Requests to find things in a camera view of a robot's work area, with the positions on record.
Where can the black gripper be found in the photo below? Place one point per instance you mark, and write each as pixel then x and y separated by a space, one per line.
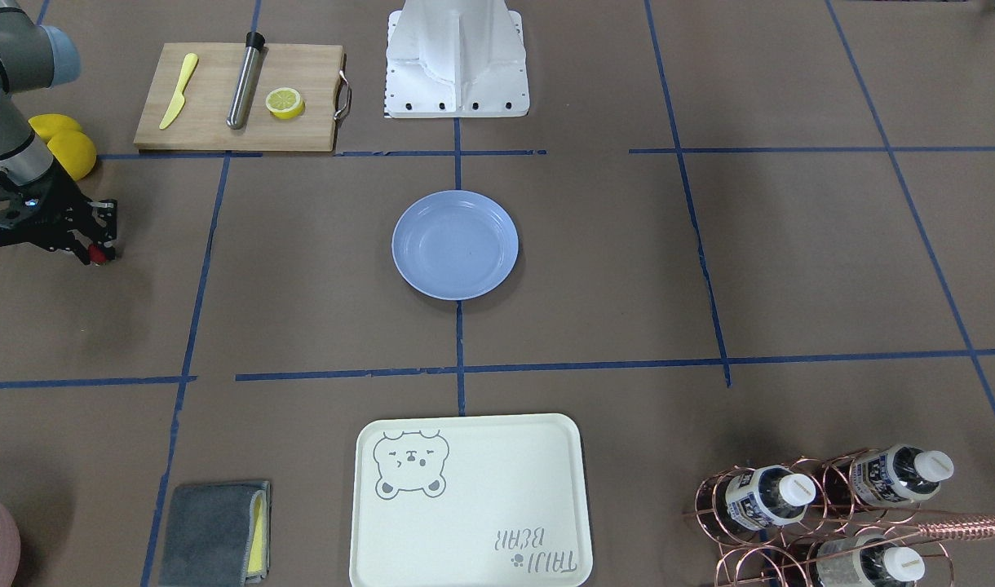
pixel 67 214

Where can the red strawberry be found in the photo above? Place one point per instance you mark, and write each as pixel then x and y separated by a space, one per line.
pixel 99 255

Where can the blue round plate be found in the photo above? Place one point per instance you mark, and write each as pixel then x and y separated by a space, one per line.
pixel 455 244

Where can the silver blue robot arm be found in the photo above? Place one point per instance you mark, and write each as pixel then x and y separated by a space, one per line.
pixel 32 57

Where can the yellow lemon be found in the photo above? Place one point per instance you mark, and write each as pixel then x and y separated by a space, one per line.
pixel 75 151
pixel 49 125

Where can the yellow plastic knife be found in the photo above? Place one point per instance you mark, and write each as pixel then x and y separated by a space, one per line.
pixel 178 99

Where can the half lemon slice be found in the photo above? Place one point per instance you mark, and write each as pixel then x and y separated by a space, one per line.
pixel 285 103

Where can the grey folded cloth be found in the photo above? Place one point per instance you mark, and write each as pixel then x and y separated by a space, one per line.
pixel 218 534

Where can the cream bear tray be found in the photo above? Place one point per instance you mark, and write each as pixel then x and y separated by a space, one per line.
pixel 495 500

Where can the dark drink bottle front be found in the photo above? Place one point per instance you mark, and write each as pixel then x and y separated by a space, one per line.
pixel 751 501

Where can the dark drink bottle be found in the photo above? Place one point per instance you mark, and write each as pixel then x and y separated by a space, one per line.
pixel 866 560
pixel 751 501
pixel 901 474

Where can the dark drink bottle back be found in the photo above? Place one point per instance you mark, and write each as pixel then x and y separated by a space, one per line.
pixel 866 560

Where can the silver black knife handle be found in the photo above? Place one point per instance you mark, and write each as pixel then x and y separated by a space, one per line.
pixel 247 81

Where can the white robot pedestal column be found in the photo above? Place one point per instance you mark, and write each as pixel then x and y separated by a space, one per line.
pixel 448 59

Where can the copper wire bottle rack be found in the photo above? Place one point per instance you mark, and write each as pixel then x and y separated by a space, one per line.
pixel 780 557

